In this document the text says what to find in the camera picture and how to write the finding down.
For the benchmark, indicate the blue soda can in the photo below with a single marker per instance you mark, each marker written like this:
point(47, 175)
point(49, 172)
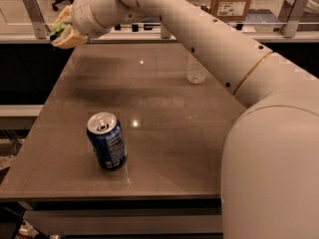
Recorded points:
point(106, 136)

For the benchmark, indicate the green rice chip bag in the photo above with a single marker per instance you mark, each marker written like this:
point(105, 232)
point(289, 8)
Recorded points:
point(57, 30)

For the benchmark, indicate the right metal glass bracket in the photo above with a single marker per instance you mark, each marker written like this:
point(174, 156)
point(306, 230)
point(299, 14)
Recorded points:
point(291, 26)

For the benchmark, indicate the metal glass bracket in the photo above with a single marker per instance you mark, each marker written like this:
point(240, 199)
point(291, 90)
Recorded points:
point(291, 26)
point(41, 30)
point(164, 32)

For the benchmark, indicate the middle metal glass bracket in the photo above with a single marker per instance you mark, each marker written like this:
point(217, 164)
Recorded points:
point(164, 32)

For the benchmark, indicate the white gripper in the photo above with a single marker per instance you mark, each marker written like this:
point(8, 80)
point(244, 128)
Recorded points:
point(81, 14)

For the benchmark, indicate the brown cardboard box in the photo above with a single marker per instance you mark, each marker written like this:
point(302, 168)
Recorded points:
point(230, 10)

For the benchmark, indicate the left metal glass bracket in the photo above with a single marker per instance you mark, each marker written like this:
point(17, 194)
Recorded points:
point(41, 30)

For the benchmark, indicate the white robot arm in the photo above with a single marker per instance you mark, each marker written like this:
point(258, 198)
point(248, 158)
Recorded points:
point(270, 161)

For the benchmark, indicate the clear plastic water bottle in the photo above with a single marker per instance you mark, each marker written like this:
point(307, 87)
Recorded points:
point(195, 72)

